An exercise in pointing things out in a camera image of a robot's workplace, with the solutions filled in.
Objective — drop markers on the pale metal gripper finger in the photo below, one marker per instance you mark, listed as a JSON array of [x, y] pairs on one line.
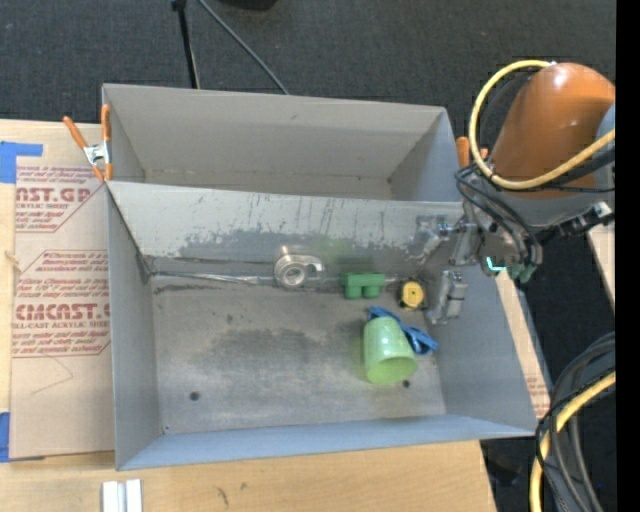
[[429, 235], [449, 297]]

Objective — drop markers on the yellow and black tape measure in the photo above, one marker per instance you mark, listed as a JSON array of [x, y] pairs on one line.
[[412, 294]]

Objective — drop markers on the blue cloth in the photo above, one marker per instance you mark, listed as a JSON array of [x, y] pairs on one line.
[[422, 340]]

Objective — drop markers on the light green cup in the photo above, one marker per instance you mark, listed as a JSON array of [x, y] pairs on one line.
[[387, 350]]

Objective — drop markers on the green toy block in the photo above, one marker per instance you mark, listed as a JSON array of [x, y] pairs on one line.
[[361, 285]]

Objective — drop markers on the grey metal bin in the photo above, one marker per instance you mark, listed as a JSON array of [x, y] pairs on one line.
[[280, 360]]

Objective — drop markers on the brown cardboard board, red print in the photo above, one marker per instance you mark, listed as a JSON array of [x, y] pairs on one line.
[[60, 370]]

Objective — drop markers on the black cylinder on white bracket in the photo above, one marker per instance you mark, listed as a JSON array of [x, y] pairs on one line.
[[580, 225]]

